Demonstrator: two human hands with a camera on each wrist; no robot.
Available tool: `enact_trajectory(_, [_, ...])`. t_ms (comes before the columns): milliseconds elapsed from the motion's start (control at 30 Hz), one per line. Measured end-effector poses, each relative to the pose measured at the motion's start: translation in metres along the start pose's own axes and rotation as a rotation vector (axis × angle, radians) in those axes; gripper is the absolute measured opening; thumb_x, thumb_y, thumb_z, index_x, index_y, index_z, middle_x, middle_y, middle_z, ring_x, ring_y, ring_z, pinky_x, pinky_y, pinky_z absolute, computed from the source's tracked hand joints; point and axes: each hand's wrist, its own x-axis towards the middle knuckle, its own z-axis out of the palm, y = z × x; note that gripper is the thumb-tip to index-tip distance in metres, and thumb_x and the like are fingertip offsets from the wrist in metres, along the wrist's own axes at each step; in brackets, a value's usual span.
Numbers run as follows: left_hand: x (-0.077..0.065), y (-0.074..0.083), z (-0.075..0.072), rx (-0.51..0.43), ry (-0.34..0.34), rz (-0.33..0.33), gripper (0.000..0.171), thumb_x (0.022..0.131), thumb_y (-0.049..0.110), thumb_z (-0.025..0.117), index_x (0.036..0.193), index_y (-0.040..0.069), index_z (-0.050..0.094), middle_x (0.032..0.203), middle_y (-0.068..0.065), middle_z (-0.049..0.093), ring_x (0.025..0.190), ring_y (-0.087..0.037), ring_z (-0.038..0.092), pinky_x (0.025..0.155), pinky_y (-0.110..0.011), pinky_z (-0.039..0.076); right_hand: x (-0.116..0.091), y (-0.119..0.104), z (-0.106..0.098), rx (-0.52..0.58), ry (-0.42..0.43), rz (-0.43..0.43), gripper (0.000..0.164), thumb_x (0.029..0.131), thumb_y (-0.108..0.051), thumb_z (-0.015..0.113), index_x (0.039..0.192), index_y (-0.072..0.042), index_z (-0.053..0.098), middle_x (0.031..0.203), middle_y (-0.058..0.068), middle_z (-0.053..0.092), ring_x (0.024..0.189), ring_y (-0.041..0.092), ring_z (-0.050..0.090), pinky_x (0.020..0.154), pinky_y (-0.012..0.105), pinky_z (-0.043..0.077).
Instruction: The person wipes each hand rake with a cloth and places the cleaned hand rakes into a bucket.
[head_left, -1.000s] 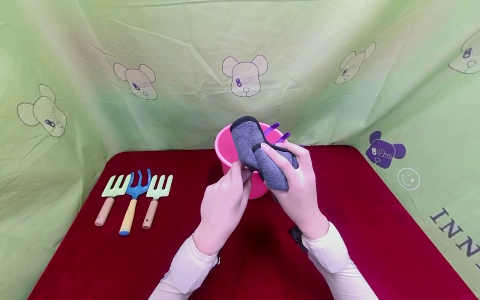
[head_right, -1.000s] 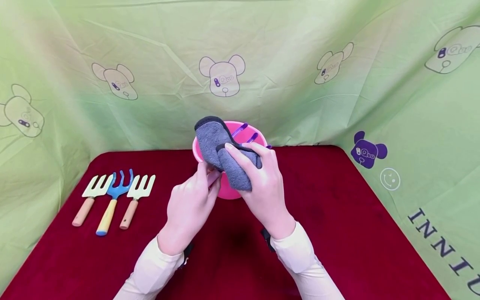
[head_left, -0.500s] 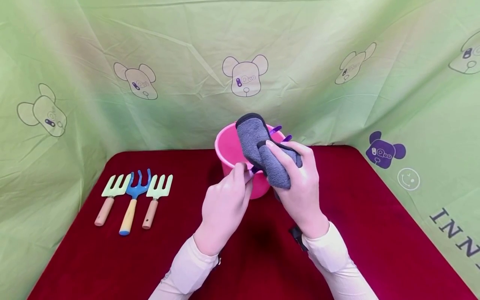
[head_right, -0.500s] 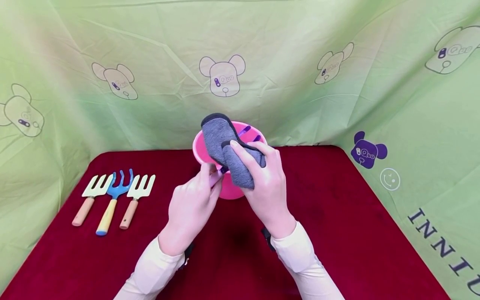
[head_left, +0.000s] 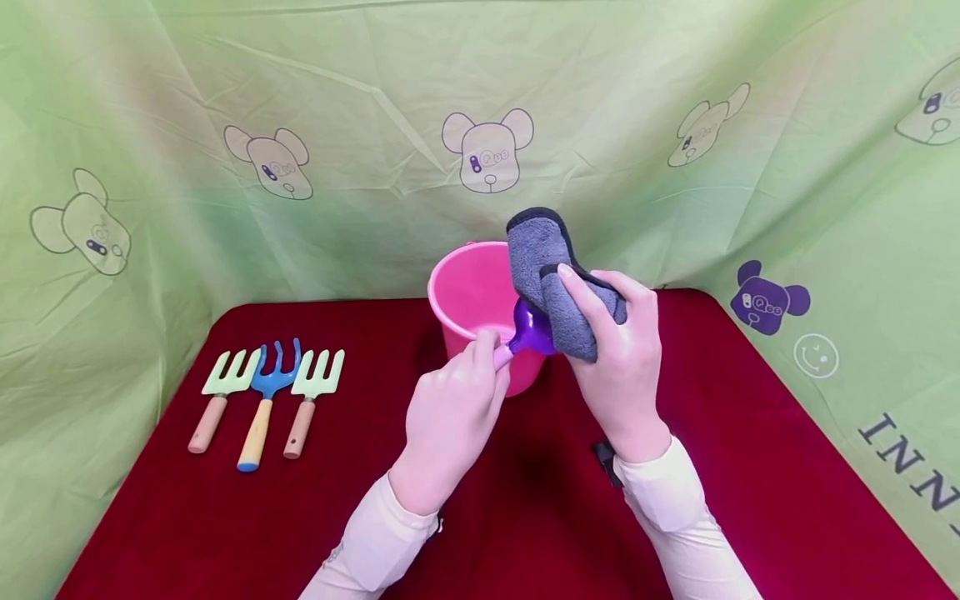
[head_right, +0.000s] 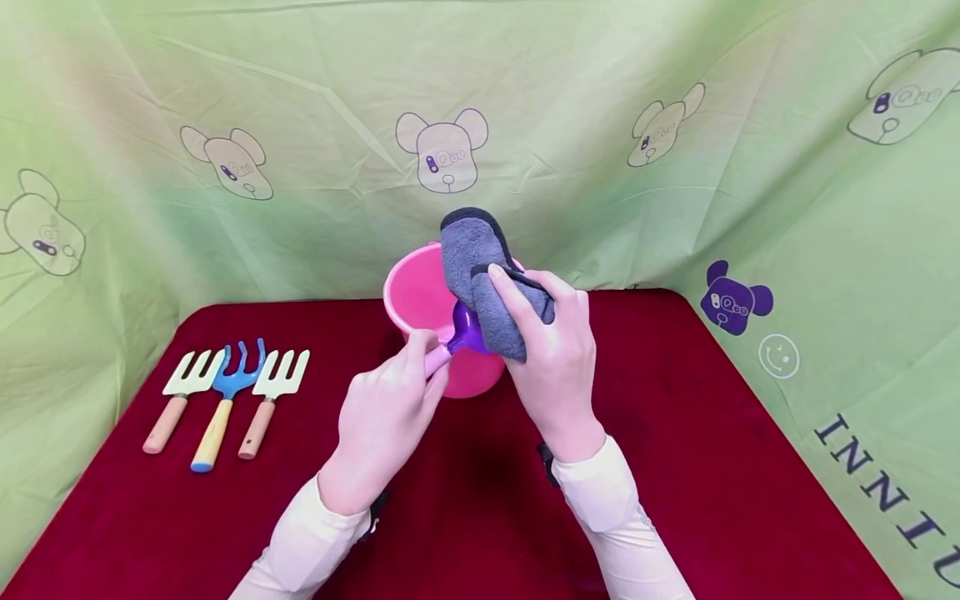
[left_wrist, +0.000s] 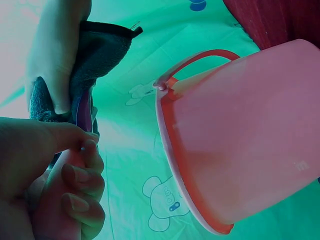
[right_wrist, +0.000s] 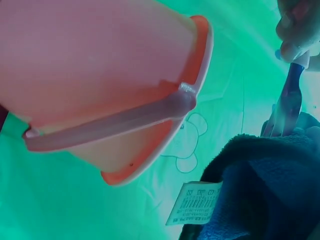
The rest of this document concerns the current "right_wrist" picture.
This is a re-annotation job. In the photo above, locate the blue terry towel with label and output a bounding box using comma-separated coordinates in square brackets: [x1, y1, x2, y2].
[166, 111, 320, 240]

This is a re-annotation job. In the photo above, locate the pink plastic bucket with handle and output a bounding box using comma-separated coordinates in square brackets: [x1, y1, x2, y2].
[0, 0, 215, 187]

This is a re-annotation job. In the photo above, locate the person's left hand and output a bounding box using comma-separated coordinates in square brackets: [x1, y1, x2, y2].
[275, 0, 320, 72]

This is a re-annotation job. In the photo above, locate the blue and white stick tool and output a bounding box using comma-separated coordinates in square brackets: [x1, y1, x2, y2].
[259, 48, 312, 138]

